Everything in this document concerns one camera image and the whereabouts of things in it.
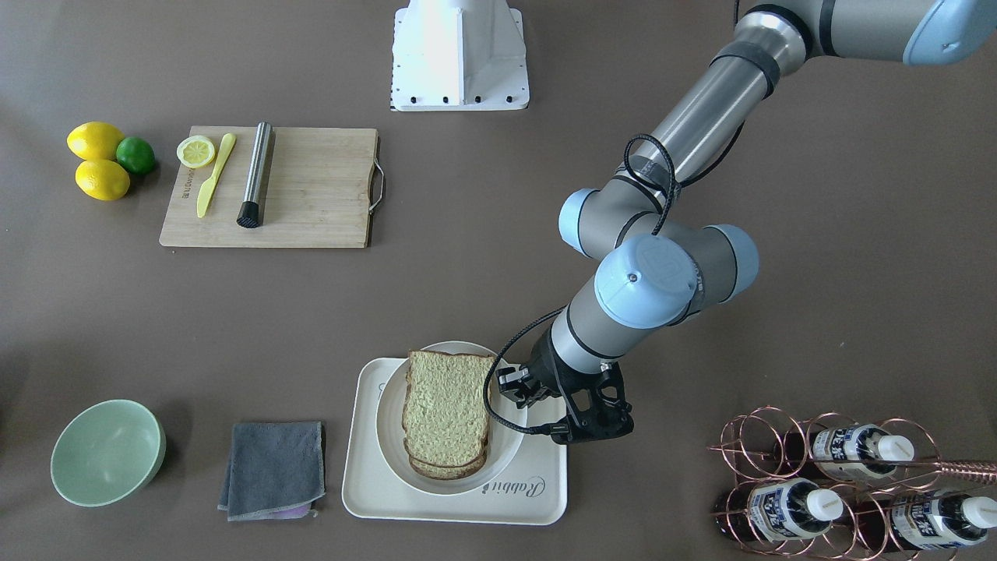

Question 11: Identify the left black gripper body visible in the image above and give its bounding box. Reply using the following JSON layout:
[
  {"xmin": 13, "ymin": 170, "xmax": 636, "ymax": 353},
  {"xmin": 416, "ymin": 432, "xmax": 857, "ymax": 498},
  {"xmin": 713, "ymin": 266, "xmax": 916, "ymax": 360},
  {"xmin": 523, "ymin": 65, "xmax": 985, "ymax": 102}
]
[{"xmin": 516, "ymin": 328, "xmax": 581, "ymax": 408}]

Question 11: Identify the white round plate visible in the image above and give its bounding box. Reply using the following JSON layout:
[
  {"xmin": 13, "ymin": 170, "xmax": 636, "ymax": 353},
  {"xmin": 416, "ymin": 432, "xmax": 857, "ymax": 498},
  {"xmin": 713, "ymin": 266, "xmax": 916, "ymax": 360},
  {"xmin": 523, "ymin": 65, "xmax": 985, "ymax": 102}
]
[{"xmin": 376, "ymin": 341, "xmax": 527, "ymax": 495}]

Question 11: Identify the bread slice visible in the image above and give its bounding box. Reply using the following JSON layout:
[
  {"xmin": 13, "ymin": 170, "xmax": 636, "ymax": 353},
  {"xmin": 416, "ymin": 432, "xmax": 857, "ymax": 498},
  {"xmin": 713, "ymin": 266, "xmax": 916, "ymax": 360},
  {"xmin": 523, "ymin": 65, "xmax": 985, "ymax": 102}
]
[
  {"xmin": 401, "ymin": 351, "xmax": 494, "ymax": 451},
  {"xmin": 406, "ymin": 443, "xmax": 488, "ymax": 481}
]

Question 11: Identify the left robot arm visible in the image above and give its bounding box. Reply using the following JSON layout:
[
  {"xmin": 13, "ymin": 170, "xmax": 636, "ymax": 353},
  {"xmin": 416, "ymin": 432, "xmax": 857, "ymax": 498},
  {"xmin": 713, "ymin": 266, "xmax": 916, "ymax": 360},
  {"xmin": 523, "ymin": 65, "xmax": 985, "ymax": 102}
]
[{"xmin": 496, "ymin": 1, "xmax": 995, "ymax": 411}]

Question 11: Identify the cream rabbit tray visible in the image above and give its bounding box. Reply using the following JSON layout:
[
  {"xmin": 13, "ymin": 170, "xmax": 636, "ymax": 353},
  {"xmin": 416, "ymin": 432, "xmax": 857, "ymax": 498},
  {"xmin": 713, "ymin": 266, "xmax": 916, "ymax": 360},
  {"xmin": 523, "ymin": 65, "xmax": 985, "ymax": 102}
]
[{"xmin": 341, "ymin": 358, "xmax": 569, "ymax": 526}]

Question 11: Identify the grey folded cloth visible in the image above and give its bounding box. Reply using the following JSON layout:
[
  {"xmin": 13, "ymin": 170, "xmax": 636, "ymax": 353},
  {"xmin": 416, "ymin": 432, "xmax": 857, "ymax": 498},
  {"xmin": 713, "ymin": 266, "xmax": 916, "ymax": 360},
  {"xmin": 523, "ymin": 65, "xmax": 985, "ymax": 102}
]
[{"xmin": 217, "ymin": 420, "xmax": 326, "ymax": 522}]

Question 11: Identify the lower tea bottle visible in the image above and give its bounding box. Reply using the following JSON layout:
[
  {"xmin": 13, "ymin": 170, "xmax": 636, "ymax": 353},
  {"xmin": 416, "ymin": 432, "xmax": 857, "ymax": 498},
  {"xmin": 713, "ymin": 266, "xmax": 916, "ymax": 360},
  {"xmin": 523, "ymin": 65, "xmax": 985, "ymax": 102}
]
[
  {"xmin": 711, "ymin": 477, "xmax": 844, "ymax": 543},
  {"xmin": 854, "ymin": 489, "xmax": 996, "ymax": 553}
]

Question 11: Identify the tea bottle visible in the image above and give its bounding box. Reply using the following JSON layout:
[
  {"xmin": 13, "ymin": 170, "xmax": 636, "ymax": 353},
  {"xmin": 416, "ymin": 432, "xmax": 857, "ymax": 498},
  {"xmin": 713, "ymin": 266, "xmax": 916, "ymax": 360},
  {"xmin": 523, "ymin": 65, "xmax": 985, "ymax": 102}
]
[
  {"xmin": 711, "ymin": 477, "xmax": 844, "ymax": 543},
  {"xmin": 783, "ymin": 424, "xmax": 915, "ymax": 483},
  {"xmin": 854, "ymin": 489, "xmax": 996, "ymax": 553}
]

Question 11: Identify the bamboo cutting board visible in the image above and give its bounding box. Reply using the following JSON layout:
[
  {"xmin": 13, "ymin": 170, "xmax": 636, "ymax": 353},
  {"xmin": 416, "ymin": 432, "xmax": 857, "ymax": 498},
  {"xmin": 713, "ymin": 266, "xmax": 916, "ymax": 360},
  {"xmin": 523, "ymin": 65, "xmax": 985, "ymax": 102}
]
[{"xmin": 160, "ymin": 125, "xmax": 382, "ymax": 249}]

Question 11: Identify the steel cylinder muddler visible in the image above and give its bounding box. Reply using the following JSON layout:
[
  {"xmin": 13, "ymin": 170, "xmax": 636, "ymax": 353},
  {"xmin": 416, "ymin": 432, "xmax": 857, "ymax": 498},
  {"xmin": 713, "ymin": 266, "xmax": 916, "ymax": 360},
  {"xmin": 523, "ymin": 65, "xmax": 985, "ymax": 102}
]
[{"xmin": 236, "ymin": 122, "xmax": 277, "ymax": 228}]

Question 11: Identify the upper tea bottle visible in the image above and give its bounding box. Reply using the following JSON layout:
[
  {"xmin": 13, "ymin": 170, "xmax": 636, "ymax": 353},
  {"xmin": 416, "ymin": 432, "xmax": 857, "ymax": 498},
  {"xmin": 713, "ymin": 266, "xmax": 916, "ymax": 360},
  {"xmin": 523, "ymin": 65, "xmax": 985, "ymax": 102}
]
[{"xmin": 783, "ymin": 424, "xmax": 915, "ymax": 483}]

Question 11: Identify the yellow plastic knife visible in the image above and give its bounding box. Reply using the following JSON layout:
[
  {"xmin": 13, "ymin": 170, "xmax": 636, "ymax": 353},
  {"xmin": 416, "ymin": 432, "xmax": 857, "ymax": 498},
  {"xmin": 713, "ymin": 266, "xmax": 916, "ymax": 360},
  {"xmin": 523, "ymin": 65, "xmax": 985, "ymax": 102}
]
[{"xmin": 196, "ymin": 132, "xmax": 238, "ymax": 219}]

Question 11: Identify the half lemon slice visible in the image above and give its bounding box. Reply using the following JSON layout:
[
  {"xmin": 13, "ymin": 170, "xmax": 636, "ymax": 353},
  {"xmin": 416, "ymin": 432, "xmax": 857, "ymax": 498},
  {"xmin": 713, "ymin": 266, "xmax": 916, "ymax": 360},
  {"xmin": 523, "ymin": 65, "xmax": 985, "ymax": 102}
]
[{"xmin": 175, "ymin": 135, "xmax": 217, "ymax": 169}]

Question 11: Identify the green bowl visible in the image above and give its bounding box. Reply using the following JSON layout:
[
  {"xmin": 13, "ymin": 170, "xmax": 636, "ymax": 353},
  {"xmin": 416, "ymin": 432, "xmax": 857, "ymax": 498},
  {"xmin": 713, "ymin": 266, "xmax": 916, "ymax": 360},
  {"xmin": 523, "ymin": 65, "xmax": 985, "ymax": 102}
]
[{"xmin": 50, "ymin": 399, "xmax": 167, "ymax": 508}]

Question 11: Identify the green lime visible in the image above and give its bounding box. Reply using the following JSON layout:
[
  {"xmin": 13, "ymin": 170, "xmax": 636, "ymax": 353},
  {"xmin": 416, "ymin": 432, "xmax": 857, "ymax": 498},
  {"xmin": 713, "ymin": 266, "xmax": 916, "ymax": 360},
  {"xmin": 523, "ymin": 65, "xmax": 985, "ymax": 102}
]
[{"xmin": 115, "ymin": 137, "xmax": 156, "ymax": 175}]

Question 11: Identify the lower yellow lemon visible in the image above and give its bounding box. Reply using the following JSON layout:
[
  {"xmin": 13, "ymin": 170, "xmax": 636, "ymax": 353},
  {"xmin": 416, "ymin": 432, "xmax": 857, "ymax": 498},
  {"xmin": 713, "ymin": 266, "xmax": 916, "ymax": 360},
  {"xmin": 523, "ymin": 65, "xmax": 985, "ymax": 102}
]
[{"xmin": 75, "ymin": 159, "xmax": 131, "ymax": 201}]

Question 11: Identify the yellow lemon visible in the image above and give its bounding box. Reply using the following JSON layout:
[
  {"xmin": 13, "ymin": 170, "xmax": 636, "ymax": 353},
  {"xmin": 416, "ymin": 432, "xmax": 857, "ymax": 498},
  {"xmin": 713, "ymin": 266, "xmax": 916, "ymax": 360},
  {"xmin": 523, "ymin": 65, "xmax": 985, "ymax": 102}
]
[
  {"xmin": 65, "ymin": 122, "xmax": 125, "ymax": 161},
  {"xmin": 75, "ymin": 159, "xmax": 131, "ymax": 201}
]

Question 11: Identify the upper yellow lemon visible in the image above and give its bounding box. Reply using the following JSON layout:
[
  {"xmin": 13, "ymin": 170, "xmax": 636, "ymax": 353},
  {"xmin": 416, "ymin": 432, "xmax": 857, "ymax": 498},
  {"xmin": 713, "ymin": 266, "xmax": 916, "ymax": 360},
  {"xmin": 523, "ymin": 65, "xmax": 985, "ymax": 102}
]
[{"xmin": 65, "ymin": 122, "xmax": 125, "ymax": 161}]

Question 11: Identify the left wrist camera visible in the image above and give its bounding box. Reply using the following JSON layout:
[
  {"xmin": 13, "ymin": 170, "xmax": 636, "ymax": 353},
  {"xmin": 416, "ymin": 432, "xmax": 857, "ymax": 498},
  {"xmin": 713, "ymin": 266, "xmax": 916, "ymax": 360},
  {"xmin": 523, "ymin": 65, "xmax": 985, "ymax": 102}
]
[{"xmin": 551, "ymin": 362, "xmax": 634, "ymax": 445}]

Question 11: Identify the copper wire bottle rack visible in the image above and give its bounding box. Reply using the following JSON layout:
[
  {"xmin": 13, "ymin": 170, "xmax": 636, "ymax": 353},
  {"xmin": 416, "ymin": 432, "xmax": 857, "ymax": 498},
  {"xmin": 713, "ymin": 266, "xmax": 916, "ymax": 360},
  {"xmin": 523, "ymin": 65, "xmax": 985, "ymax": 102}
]
[{"xmin": 711, "ymin": 406, "xmax": 995, "ymax": 560}]

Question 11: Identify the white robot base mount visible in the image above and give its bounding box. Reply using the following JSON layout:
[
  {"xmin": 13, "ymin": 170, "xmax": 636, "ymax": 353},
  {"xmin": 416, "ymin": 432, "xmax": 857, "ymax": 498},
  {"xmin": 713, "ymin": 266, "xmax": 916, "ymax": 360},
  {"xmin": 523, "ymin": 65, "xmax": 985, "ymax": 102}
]
[{"xmin": 389, "ymin": 1, "xmax": 530, "ymax": 111}]

